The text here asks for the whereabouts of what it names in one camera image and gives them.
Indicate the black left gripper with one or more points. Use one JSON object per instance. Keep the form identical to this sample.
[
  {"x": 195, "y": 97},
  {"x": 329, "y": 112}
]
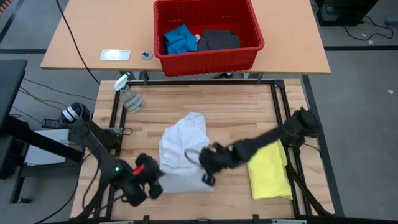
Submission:
[{"x": 147, "y": 171}]

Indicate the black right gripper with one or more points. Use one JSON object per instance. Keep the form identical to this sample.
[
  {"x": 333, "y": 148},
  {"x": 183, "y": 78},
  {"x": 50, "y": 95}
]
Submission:
[{"x": 217, "y": 158}]

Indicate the white garment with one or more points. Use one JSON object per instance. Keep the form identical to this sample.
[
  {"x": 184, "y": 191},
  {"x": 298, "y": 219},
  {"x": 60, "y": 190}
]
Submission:
[{"x": 183, "y": 140}]

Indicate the yellow t-shirt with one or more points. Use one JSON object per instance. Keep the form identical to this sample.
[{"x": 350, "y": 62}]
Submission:
[{"x": 269, "y": 174}]

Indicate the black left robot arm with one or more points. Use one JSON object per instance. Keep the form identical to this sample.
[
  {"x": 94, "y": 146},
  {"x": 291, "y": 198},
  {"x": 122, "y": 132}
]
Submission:
[{"x": 99, "y": 152}]

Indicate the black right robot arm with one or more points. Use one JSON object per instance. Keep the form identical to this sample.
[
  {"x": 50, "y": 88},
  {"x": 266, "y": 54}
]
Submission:
[{"x": 273, "y": 137}]

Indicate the red plastic laundry bin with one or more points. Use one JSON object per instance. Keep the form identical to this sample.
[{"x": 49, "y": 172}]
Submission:
[{"x": 205, "y": 63}]

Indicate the clear spray bottle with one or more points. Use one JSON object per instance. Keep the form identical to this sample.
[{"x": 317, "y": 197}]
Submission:
[{"x": 132, "y": 99}]

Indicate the white box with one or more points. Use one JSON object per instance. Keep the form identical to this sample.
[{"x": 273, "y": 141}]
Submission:
[{"x": 43, "y": 152}]

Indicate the black power adapter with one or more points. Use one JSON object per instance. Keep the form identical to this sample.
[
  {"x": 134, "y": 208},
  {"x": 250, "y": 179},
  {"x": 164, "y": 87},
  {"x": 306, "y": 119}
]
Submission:
[{"x": 49, "y": 124}]

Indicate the grey round desk grommet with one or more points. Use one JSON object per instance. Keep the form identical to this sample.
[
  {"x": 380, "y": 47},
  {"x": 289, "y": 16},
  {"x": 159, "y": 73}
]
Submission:
[{"x": 146, "y": 55}]

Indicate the dark grey garment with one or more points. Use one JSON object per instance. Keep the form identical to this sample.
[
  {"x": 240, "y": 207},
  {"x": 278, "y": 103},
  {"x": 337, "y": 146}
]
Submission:
[{"x": 219, "y": 40}]

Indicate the small white tag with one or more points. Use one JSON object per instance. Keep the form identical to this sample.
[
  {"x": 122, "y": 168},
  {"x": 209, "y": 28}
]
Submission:
[{"x": 197, "y": 38}]

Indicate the blue garment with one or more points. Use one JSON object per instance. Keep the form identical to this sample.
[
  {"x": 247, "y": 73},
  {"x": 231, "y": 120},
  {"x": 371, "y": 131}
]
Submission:
[{"x": 180, "y": 40}]

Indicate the light wooden desk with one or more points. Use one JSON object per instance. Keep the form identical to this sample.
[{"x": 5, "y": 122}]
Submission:
[{"x": 93, "y": 31}]

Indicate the black side desk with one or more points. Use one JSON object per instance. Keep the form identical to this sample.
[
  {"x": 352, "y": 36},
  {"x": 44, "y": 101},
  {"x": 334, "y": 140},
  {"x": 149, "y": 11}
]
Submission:
[{"x": 11, "y": 93}]

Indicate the black equipment cart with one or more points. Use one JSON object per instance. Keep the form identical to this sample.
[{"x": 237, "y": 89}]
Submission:
[{"x": 345, "y": 11}]

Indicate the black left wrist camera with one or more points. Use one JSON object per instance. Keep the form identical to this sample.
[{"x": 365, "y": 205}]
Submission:
[{"x": 155, "y": 192}]

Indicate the black aluminium table frame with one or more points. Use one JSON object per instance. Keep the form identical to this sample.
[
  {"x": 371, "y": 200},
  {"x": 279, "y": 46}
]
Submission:
[{"x": 202, "y": 82}]

